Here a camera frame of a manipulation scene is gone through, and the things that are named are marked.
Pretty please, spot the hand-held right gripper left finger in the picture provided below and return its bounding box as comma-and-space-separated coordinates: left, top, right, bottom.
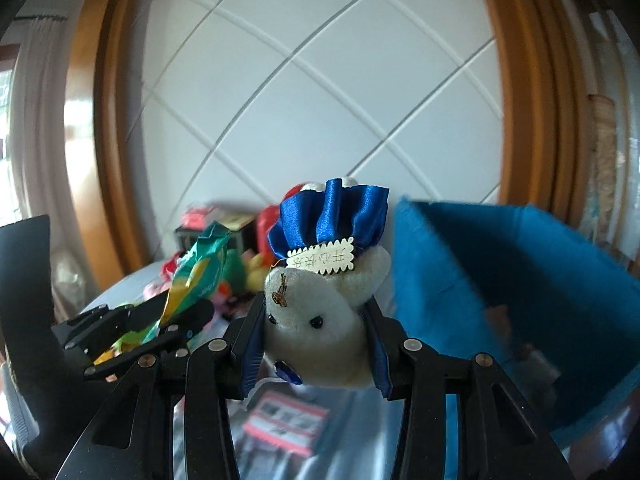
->
55, 292, 266, 480

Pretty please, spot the white curtain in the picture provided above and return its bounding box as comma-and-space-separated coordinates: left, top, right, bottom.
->
10, 17, 76, 231

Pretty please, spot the grey plush toy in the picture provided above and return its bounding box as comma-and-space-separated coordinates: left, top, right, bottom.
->
517, 345, 561, 386

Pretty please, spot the pale blue striped bed sheet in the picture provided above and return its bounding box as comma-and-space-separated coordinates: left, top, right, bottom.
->
75, 260, 566, 480

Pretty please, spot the dark green plush toy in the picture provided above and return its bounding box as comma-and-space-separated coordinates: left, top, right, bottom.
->
222, 250, 248, 291

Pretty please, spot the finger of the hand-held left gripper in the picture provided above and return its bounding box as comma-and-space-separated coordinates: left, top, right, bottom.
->
85, 300, 217, 381
52, 301, 168, 348

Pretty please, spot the white plush with blue ribbon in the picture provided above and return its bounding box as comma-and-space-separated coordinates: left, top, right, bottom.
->
262, 176, 392, 391

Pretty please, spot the black gift box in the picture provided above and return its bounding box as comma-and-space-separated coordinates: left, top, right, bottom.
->
175, 222, 251, 261

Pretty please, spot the clear plastic bag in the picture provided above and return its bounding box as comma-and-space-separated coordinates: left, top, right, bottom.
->
52, 255, 86, 306

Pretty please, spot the pink plush with orange hat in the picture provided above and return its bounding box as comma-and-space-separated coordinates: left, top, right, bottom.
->
212, 282, 236, 311

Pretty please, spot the pink tissue pack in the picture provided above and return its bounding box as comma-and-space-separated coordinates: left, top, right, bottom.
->
182, 207, 221, 228
242, 392, 331, 456

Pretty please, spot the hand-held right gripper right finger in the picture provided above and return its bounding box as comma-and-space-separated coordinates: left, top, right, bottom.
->
362, 297, 573, 480

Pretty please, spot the sheer lace curtain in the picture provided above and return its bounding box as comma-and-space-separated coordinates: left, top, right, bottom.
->
585, 10, 640, 271

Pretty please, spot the yellow duck plush toy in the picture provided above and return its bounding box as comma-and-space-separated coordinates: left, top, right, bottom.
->
245, 252, 268, 291

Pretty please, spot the pink pig plush toy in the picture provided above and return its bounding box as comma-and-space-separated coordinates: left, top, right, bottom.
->
144, 280, 173, 303

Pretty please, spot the green snack packet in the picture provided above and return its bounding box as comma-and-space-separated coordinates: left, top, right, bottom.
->
142, 222, 232, 346

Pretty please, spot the wooden headboard frame post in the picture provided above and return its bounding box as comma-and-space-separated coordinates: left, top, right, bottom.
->
472, 0, 596, 221
62, 0, 166, 281

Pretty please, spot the blue plastic crate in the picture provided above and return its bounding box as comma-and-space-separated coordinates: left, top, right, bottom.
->
392, 197, 640, 431

